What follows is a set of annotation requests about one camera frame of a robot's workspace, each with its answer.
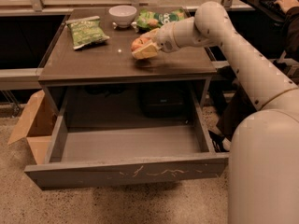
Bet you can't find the green chip bag left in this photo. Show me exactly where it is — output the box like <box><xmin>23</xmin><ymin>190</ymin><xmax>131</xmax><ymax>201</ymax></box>
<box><xmin>66</xmin><ymin>16</ymin><xmax>109</xmax><ymax>50</ymax></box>

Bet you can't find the grey open drawer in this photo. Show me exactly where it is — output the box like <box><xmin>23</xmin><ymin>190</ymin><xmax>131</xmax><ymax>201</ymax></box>
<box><xmin>25</xmin><ymin>82</ymin><xmax>228</xmax><ymax>189</ymax></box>

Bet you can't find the grey cabinet counter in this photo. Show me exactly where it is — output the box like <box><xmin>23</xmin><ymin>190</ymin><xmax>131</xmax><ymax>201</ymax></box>
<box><xmin>38</xmin><ymin>8</ymin><xmax>216</xmax><ymax>90</ymax></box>

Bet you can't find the black bag under cabinet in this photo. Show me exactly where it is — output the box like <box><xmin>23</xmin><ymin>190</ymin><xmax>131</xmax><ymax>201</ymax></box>
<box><xmin>137</xmin><ymin>83</ymin><xmax>189</xmax><ymax>119</ymax></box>

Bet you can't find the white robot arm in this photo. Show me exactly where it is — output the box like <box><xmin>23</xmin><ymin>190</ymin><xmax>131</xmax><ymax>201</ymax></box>
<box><xmin>131</xmin><ymin>2</ymin><xmax>299</xmax><ymax>224</ymax></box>

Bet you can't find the person's hand at laptop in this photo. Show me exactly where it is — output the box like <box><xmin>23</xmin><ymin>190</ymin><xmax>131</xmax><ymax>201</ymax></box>
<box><xmin>276</xmin><ymin>0</ymin><xmax>299</xmax><ymax>13</ymax></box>

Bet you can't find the black and white sneaker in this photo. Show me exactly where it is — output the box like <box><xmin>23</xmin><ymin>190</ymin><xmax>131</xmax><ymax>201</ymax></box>
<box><xmin>208</xmin><ymin>131</ymin><xmax>231</xmax><ymax>152</ymax></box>

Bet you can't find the brown cardboard box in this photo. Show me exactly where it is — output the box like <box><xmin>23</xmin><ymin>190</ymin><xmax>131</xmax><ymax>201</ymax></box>
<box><xmin>8</xmin><ymin>91</ymin><xmax>56</xmax><ymax>164</ymax></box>

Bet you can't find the white ceramic bowl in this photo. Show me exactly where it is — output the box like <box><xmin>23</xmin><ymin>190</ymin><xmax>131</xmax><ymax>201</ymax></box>
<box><xmin>108</xmin><ymin>5</ymin><xmax>137</xmax><ymax>28</ymax></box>

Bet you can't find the green snack bag right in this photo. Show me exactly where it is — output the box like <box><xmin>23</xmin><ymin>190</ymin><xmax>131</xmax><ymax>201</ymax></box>
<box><xmin>136</xmin><ymin>8</ymin><xmax>187</xmax><ymax>31</ymax></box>

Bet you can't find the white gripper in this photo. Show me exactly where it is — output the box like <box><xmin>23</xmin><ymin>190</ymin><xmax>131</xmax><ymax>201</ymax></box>
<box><xmin>132</xmin><ymin>23</ymin><xmax>179</xmax><ymax>60</ymax></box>

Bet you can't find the red apple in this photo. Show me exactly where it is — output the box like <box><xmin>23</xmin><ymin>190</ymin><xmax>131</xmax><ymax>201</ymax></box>
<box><xmin>131</xmin><ymin>37</ymin><xmax>151</xmax><ymax>52</ymax></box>

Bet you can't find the person's brown trouser leg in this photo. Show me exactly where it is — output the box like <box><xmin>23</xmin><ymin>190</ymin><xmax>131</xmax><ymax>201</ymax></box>
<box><xmin>217</xmin><ymin>78</ymin><xmax>256</xmax><ymax>141</ymax></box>

